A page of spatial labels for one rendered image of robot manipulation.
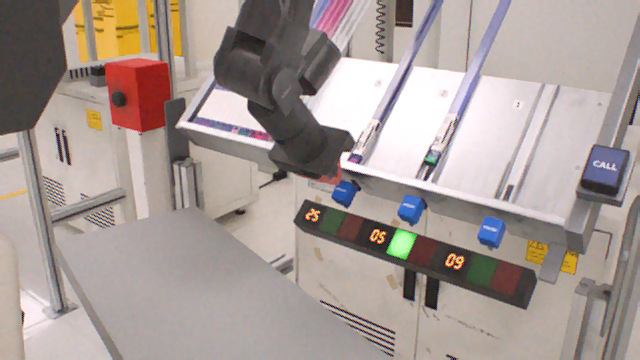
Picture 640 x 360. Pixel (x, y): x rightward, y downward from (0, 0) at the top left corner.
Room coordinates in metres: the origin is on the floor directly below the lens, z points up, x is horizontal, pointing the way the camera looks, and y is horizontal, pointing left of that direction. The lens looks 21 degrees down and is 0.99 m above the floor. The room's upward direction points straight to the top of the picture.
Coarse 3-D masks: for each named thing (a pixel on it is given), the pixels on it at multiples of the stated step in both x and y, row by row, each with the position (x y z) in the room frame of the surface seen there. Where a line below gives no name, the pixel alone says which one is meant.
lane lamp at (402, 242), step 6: (396, 234) 0.66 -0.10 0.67; (402, 234) 0.65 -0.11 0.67; (408, 234) 0.65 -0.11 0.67; (414, 234) 0.65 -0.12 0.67; (396, 240) 0.65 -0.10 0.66; (402, 240) 0.65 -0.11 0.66; (408, 240) 0.64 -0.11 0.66; (414, 240) 0.64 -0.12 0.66; (390, 246) 0.65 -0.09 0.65; (396, 246) 0.64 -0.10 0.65; (402, 246) 0.64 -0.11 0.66; (408, 246) 0.64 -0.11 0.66; (390, 252) 0.64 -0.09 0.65; (396, 252) 0.64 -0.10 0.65; (402, 252) 0.63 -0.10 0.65; (408, 252) 0.63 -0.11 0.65; (402, 258) 0.63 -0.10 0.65
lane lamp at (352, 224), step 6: (348, 216) 0.71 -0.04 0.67; (354, 216) 0.70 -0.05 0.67; (348, 222) 0.70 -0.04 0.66; (354, 222) 0.70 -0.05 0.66; (360, 222) 0.69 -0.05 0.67; (342, 228) 0.70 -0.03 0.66; (348, 228) 0.69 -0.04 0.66; (354, 228) 0.69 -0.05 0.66; (360, 228) 0.69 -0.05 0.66; (342, 234) 0.69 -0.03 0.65; (348, 234) 0.69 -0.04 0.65; (354, 234) 0.68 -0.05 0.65
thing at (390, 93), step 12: (432, 12) 0.91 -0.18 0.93; (420, 24) 0.90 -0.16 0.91; (420, 36) 0.88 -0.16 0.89; (408, 48) 0.87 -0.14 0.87; (408, 60) 0.86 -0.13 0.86; (396, 72) 0.85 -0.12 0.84; (396, 84) 0.83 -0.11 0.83; (384, 96) 0.82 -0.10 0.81; (384, 108) 0.80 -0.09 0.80; (360, 156) 0.76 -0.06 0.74
